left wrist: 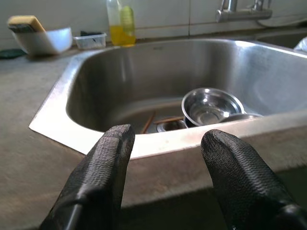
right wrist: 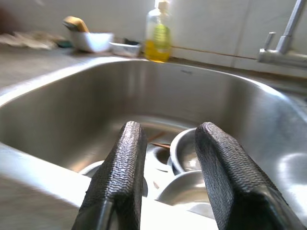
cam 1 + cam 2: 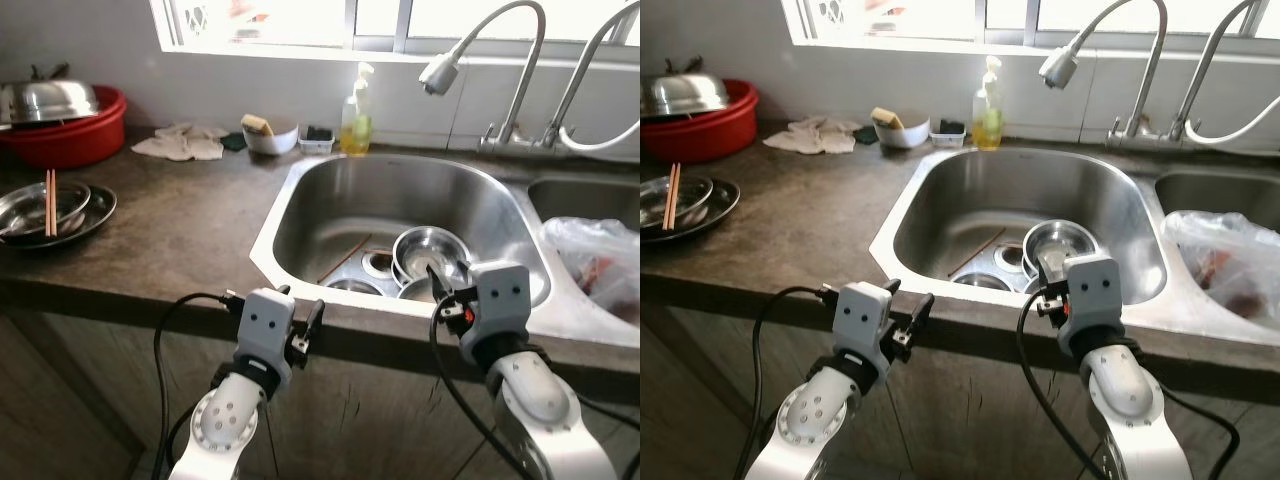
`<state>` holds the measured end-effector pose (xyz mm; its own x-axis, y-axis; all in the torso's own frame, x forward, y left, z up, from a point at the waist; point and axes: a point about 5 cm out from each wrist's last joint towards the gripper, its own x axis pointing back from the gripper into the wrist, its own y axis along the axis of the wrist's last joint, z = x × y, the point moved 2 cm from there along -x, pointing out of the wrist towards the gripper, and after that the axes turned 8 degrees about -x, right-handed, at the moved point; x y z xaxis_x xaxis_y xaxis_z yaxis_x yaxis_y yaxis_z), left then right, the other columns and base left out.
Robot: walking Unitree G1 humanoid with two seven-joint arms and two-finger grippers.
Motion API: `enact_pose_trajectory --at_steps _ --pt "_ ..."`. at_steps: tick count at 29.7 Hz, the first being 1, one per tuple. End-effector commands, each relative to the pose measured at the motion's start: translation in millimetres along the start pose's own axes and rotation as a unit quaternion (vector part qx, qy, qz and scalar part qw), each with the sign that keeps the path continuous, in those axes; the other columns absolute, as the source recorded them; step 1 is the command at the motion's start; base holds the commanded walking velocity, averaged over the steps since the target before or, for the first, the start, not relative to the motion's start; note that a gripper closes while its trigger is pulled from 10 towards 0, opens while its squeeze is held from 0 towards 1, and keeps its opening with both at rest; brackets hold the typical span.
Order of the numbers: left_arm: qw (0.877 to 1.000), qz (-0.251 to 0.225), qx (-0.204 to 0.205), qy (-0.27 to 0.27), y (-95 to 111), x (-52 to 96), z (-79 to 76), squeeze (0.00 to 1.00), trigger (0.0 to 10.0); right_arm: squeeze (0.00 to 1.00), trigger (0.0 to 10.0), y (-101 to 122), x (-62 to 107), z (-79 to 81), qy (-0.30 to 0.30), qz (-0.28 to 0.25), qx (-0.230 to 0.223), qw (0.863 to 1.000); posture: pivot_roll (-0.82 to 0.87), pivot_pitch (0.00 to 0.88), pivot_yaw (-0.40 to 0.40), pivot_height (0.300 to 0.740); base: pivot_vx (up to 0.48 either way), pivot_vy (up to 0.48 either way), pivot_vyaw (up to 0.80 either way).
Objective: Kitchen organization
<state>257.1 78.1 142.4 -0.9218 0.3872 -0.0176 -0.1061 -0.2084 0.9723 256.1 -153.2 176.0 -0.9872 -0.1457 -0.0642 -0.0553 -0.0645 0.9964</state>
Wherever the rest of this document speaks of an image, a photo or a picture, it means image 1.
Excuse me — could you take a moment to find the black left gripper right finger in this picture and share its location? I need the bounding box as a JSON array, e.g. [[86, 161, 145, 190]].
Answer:
[[200, 129, 307, 230]]

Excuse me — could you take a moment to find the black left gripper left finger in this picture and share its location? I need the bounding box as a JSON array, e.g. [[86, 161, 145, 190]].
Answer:
[[39, 124, 136, 230]]

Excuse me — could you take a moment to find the wooden chopstick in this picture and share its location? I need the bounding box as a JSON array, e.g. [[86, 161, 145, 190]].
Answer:
[[153, 116, 184, 125], [141, 110, 156, 134]]

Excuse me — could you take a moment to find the small shiny steel bowl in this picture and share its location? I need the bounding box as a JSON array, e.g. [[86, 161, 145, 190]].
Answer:
[[181, 87, 246, 127]]

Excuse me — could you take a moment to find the steel sink drain strainer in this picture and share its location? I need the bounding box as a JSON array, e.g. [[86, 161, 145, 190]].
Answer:
[[156, 119, 188, 133]]

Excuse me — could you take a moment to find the large stainless steel sink basin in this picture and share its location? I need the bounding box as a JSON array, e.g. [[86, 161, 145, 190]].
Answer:
[[28, 38, 307, 161]]

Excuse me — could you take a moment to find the small clear plastic container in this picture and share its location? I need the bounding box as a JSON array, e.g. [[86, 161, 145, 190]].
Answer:
[[73, 31, 107, 50]]

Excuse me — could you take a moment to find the white bowl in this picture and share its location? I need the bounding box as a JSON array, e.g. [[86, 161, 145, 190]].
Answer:
[[12, 27, 73, 56]]

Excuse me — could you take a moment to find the dish soap bottle yellow liquid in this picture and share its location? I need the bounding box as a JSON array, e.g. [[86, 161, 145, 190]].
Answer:
[[106, 0, 136, 47]]

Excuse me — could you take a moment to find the small stainless steel sink basin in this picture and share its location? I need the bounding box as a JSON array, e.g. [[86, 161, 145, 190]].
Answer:
[[255, 30, 307, 50]]

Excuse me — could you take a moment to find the green scouring pad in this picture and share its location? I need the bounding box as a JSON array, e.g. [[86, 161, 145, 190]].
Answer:
[[0, 48, 24, 59]]

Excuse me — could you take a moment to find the clear plastic bag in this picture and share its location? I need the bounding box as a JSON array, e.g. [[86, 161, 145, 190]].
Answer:
[[294, 35, 307, 57]]

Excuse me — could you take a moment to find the yellow sponge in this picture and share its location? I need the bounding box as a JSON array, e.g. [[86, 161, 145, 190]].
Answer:
[[7, 15, 46, 34]]

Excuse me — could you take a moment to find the steel faucet with spray head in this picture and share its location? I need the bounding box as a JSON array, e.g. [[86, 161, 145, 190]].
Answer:
[[215, 0, 273, 23]]

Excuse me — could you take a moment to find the grey gooseneck faucet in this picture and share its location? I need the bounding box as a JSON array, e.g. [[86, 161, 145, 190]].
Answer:
[[251, 0, 273, 11]]

